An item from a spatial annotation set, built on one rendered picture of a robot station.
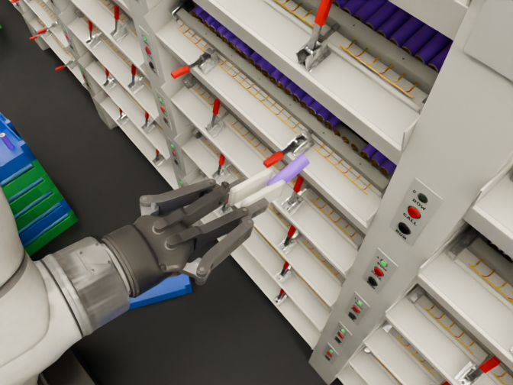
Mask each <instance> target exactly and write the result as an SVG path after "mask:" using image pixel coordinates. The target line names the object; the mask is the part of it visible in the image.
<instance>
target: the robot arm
mask: <svg viewBox="0 0 513 385"><path fill-rule="evenodd" d="M272 174H273V169H271V168H268V169H266V170H264V171H263V172H261V173H258V174H257V175H255V176H253V177H251V178H249V179H248V180H247V179H246V178H245V177H242V178H240V179H238V180H235V181H233V182H232V183H230V184H229V183H228V182H226V181H223V182H221V185H219V184H217V183H216V180H214V179H212V178H211V179H207V180H203V181H201V182H198V183H193V184H191V185H188V186H184V187H182V188H178V189H174V190H172V191H169V192H165V193H162V194H159V195H147V196H141V197H140V213H141V217H139V218H138V219H137V220H136V222H135V223H134V224H132V225H125V226H123V227H121V228H119V229H117V230H115V231H113V232H111V233H109V234H107V235H105V236H103V237H102V239H101V240H100V243H99V242H98V241H97V240H96V239H95V238H93V237H87V238H83V239H82V240H80V241H77V242H76V243H74V244H71V245H70V246H68V247H65V248H64V249H62V250H59V251H57V252H55V253H53V254H48V255H47V256H45V258H43V259H41V260H38V261H32V260H31V259H30V257H29V256H28V254H27V252H26V250H25V249H24V247H23V244H22V243H21V239H20V238H19V235H18V230H17V225H16V221H15V217H14V215H13V213H12V210H11V207H10V205H9V203H8V200H7V198H6V196H5V194H4V192H3V189H2V187H1V185H0V385H50V384H49V383H48V381H47V379H46V377H45V376H44V374H43V372H42V371H43V370H45V369H46V368H48V367H49V366H50V365H51V364H53V363H54V362H55V361H57V360H58V359H59V358H60V356H61V355H62V354H63V353H64V352H65V351H66V350H67V349H68V348H70V347H71V346H72V345H73V344H75V343H76V342H77V341H79V340H80V339H81V338H82V337H85V336H86V335H90V334H92V333H93V332H94V331H95V330H96V329H97V328H100V327H101V326H103V325H104V324H106V323H108V322H110V321H111V320H112V319H114V318H116V317H118V316H119V315H121V314H122V313H124V312H126V311H127V310H128V309H129V308H130V304H131V303H130V298H136V297H138V296H139V295H141V294H143V293H145V292H146V291H148V290H150V289H152V288H153V287H155V286H156V285H158V284H160V283H161V282H163V281H164V280H165V279H166V278H169V277H177V276H179V275H181V274H185V275H187V276H189V277H192V278H194V279H195V282H196V284H198V285H200V286H201V285H203V284H205V282H206V280H207V279H208V276H209V274H210V272H211V271H212V270H213V269H214V268H215V267H216V266H218V265H219V264H220V262H222V261H223V260H224V259H225V258H226V257H228V256H229V255H230V254H231V253H232V252H233V251H235V250H236V249H237V248H238V247H239V246H240V245H242V244H243V243H244V242H245V241H246V240H247V239H248V238H249V237H250V236H251V234H252V230H253V226H254V221H253V220H252V218H255V217H257V216H258V215H260V214H262V213H264V212H265V211H266V210H267V208H268V205H269V203H270V202H272V201H274V200H276V199H278V198H279V197H281V196H282V192H283V190H284V187H285V184H286V182H285V181H284V180H280V181H279V182H277V183H274V184H273V185H271V186H268V185H267V182H268V181H270V180H271V177H272ZM266 186H268V187H266ZM264 187H266V188H265V189H262V188H264ZM261 189H262V190H261ZM259 190H260V191H259ZM257 191H259V192H257ZM254 193H255V194H254ZM252 194H253V195H252ZM248 196H249V197H248ZM227 200H228V204H229V205H230V206H233V205H235V204H236V203H238V202H240V201H241V204H240V208H239V209H236V210H234V211H232V212H229V213H228V214H225V215H223V216H221V217H219V218H216V219H214V220H212V221H210V222H208V223H205V224H203V225H201V226H194V227H192V228H189V229H188V227H189V226H190V225H193V224H194V223H196V222H197V221H198V220H200V219H202V218H204V217H205V216H206V215H208V214H209V213H211V212H213V211H214V210H215V209H217V208H219V207H221V206H222V205H223V204H225V203H226V202H227ZM184 206H187V207H185V208H184V209H180V208H182V207H184ZM175 209H178V210H176V211H175V212H173V213H171V214H170V215H159V214H163V213H167V212H171V211H172V210H175ZM229 232H230V233H229ZM227 233H229V234H228V235H227V236H225V237H224V238H223V239H222V240H220V241H219V242H218V243H217V244H216V245H215V246H214V247H212V248H211V249H210V250H209V251H208V252H207V253H206V254H205V255H204V256H203V258H200V257H199V258H197V259H196V260H194V261H193V262H191V263H189V259H190V257H191V255H192V252H194V251H197V250H198V249H200V248H201V247H202V245H204V244H207V243H208V242H210V241H213V240H215V239H217V238H219V237H221V236H223V235H225V234H227ZM129 297H130V298H129Z"/></svg>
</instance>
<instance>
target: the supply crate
mask: <svg viewBox="0 0 513 385"><path fill-rule="evenodd" d="M1 133H5V134H6V135H7V137H8V138H9V140H10V141H11V142H12V143H13V145H14V146H15V147H14V149H12V150H10V149H8V147H7V146H6V144H5V143H4V141H3V140H2V139H1V138H0V182H1V181H3V180H5V179H7V178H8V177H10V176H11V175H12V174H14V173H16V172H17V171H19V170H20V169H22V168H23V167H25V166H27V165H28V164H29V163H31V162H32V161H34V160H36V157H35V156H34V154H33V153H32V151H31V149H30V148H29V147H28V146H27V144H26V143H25V142H24V141H23V140H21V139H20V138H19V136H17V135H16V133H14V132H13V130H11V129H10V128H9V127H8V126H7V125H6V123H4V122H3V120H1V119H0V134H1Z"/></svg>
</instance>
